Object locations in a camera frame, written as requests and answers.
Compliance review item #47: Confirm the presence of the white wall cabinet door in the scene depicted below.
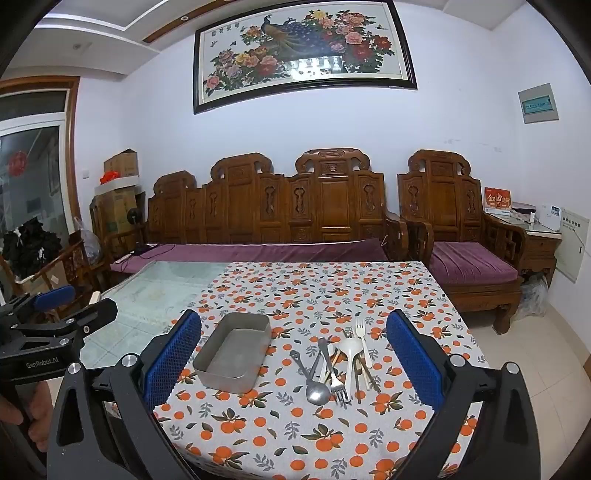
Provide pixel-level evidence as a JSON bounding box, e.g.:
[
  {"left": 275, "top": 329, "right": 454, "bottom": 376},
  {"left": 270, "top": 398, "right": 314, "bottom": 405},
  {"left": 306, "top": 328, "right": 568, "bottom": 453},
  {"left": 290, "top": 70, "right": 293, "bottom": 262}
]
[{"left": 554, "top": 208, "right": 591, "bottom": 283}]

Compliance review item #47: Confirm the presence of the square purple seat cushion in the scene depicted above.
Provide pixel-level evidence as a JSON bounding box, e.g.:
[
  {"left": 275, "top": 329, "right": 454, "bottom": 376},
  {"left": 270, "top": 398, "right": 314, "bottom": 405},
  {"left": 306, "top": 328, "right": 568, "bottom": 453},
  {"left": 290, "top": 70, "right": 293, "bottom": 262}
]
[{"left": 429, "top": 241, "right": 520, "bottom": 286}]

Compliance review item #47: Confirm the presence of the white appliance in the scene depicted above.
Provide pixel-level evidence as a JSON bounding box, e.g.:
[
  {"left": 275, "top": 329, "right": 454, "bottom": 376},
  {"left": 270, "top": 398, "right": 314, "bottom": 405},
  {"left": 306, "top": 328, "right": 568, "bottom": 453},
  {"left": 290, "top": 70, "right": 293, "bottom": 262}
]
[{"left": 540, "top": 205, "right": 563, "bottom": 232}]

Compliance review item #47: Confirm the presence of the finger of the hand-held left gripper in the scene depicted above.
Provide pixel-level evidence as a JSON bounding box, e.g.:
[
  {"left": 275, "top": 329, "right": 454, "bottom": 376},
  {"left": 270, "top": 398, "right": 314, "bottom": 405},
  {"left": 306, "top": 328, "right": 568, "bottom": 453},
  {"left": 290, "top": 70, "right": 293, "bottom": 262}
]
[
  {"left": 0, "top": 284, "right": 78, "bottom": 326},
  {"left": 18, "top": 297, "right": 119, "bottom": 352}
]

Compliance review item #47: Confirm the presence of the clear plastic bag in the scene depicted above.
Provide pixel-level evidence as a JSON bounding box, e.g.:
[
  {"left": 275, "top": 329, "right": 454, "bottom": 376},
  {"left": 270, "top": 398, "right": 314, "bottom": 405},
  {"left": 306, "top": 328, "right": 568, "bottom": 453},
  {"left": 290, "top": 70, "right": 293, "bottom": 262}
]
[{"left": 512, "top": 272, "right": 550, "bottom": 322}]

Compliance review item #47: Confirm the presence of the wooden side table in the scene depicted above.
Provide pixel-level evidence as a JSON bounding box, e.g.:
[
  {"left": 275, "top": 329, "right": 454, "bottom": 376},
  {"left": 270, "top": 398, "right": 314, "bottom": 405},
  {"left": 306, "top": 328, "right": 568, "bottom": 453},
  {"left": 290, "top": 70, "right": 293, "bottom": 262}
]
[{"left": 485, "top": 210, "right": 563, "bottom": 288}]

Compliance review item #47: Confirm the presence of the red gift box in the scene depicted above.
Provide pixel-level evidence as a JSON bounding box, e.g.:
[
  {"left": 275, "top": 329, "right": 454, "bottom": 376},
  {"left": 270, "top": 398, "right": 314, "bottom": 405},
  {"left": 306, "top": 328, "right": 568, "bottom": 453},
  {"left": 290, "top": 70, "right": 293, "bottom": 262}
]
[{"left": 482, "top": 187, "right": 513, "bottom": 217}]

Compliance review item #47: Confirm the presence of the small black fan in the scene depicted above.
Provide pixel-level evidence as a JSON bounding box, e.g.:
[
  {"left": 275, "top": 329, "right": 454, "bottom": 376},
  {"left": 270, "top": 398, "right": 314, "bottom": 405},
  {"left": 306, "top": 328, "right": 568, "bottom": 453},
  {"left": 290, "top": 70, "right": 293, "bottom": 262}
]
[{"left": 127, "top": 208, "right": 145, "bottom": 250}]

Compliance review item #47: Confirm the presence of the framed peacock flower painting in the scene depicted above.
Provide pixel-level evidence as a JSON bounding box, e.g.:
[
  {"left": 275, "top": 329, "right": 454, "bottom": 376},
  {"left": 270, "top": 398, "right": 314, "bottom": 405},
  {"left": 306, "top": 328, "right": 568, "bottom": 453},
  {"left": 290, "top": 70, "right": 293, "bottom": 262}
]
[{"left": 192, "top": 0, "right": 419, "bottom": 115}]

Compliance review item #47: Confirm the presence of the orange fruit print tablecloth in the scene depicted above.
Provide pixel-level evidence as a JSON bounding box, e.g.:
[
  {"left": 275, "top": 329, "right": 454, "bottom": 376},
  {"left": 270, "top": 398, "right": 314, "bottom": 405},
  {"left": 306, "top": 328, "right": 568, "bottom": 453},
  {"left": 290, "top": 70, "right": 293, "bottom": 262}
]
[{"left": 152, "top": 261, "right": 485, "bottom": 480}]

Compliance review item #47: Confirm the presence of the wooden framed glass door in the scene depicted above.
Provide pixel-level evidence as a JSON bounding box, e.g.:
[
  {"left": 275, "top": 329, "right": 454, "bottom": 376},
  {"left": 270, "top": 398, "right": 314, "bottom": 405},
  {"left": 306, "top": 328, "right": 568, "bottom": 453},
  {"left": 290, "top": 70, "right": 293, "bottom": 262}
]
[{"left": 0, "top": 76, "right": 82, "bottom": 296}]

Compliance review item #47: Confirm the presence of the white plastic spoon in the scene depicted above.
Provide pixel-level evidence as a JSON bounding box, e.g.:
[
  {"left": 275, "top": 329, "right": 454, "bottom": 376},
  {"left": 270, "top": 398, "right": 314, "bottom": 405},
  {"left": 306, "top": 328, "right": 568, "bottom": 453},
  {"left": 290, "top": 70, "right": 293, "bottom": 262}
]
[{"left": 339, "top": 338, "right": 362, "bottom": 401}]

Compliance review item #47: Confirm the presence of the grey wall electrical box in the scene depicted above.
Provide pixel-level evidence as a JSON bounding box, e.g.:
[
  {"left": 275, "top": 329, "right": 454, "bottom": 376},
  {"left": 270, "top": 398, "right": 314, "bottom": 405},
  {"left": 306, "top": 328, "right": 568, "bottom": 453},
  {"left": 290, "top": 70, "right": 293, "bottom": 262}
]
[{"left": 517, "top": 83, "right": 559, "bottom": 124}]

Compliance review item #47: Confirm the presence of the carved wooden armchair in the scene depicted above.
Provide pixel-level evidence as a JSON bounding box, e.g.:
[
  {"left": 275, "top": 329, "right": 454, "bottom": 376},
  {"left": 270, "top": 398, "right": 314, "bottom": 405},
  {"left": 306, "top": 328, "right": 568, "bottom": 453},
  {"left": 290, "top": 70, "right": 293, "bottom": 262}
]
[{"left": 397, "top": 148, "right": 527, "bottom": 334}]

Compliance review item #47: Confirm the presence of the wooden side chair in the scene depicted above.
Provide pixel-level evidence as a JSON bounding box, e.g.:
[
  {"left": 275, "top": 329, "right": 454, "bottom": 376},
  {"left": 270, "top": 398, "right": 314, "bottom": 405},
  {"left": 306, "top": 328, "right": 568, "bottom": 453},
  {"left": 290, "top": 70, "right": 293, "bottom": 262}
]
[{"left": 28, "top": 240, "right": 100, "bottom": 320}]

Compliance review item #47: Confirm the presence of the person's left hand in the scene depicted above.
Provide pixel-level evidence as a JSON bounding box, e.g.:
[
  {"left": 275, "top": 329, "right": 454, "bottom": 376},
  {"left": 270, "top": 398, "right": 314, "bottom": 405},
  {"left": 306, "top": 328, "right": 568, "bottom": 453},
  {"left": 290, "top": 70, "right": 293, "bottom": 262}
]
[{"left": 0, "top": 380, "right": 54, "bottom": 444}]

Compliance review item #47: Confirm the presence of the metal fork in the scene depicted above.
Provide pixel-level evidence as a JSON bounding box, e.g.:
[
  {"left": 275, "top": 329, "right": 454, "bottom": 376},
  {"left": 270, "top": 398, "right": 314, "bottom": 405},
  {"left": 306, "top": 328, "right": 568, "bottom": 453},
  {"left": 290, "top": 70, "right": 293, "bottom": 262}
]
[{"left": 318, "top": 338, "right": 348, "bottom": 403}]

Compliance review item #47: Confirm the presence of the rectangular metal tray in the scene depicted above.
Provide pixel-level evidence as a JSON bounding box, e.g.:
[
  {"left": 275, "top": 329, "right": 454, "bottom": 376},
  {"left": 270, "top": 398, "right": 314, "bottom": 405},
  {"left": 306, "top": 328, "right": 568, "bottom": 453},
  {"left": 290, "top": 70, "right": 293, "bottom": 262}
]
[{"left": 192, "top": 312, "right": 272, "bottom": 395}]

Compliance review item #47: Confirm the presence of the flat white box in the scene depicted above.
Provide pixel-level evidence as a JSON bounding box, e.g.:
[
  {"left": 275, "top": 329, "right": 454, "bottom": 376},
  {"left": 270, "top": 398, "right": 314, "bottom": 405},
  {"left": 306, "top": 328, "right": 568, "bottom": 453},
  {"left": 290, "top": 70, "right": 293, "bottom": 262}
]
[{"left": 95, "top": 176, "right": 139, "bottom": 197}]

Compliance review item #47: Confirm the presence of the plastic bag with dark contents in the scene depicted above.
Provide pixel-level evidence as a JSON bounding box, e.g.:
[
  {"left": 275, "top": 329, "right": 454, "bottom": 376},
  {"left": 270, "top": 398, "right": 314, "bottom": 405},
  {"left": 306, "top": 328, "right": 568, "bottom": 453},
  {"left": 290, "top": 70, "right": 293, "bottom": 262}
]
[{"left": 74, "top": 222, "right": 105, "bottom": 266}]

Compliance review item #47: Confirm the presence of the pile of black clothes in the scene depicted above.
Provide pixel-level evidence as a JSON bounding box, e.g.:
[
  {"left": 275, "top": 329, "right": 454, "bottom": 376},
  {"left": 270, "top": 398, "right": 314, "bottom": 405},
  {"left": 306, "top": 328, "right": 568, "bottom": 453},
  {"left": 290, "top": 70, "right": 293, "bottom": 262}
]
[{"left": 2, "top": 219, "right": 63, "bottom": 281}]

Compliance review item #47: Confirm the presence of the large brown cardboard box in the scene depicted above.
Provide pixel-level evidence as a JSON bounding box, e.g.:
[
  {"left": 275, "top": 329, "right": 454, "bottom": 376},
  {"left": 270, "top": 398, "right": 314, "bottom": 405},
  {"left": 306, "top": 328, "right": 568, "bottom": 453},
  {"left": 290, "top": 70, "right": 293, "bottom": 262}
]
[{"left": 95, "top": 188, "right": 139, "bottom": 237}]

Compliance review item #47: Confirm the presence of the small brown cardboard box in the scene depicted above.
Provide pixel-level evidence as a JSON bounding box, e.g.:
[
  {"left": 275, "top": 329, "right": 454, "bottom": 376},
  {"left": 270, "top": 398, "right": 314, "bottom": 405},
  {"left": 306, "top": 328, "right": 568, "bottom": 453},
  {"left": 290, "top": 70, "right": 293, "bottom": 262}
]
[{"left": 104, "top": 148, "right": 139, "bottom": 178}]

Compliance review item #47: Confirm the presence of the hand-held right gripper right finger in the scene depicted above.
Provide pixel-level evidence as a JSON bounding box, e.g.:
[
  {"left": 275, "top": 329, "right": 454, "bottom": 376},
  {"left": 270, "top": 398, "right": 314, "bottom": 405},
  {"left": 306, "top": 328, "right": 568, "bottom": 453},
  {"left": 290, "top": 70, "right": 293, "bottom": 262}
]
[{"left": 385, "top": 308, "right": 543, "bottom": 480}]

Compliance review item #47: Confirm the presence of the long purple sofa cushion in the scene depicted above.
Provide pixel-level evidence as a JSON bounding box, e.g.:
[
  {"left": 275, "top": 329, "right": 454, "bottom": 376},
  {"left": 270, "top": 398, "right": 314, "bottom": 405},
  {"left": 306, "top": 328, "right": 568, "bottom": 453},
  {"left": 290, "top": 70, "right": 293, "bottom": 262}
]
[{"left": 110, "top": 239, "right": 389, "bottom": 275}]

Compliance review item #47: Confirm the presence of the white plastic fork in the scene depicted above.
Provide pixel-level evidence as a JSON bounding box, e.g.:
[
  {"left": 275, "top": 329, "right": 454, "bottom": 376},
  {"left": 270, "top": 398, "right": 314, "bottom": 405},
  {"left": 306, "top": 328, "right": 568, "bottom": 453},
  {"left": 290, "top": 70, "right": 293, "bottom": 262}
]
[{"left": 355, "top": 319, "right": 373, "bottom": 372}]

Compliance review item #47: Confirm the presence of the metal spoon with holed handle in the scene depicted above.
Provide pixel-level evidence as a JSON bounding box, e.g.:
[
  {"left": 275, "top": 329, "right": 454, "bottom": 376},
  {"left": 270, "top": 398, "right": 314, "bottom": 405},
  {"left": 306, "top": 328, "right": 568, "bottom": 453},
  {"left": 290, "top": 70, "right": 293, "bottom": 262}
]
[{"left": 289, "top": 350, "right": 317, "bottom": 386}]

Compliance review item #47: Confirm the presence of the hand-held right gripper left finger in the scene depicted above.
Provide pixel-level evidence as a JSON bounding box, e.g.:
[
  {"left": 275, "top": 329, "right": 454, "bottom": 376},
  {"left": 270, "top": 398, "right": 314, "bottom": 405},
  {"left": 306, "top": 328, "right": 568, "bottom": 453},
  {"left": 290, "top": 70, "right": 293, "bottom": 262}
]
[{"left": 45, "top": 308, "right": 204, "bottom": 480}]

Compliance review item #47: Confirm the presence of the carved wooden sofa bench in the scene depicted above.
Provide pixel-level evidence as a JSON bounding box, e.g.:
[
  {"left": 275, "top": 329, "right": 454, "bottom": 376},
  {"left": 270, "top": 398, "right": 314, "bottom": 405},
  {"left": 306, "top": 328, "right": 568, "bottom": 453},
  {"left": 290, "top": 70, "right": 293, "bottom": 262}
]
[{"left": 145, "top": 148, "right": 409, "bottom": 264}]

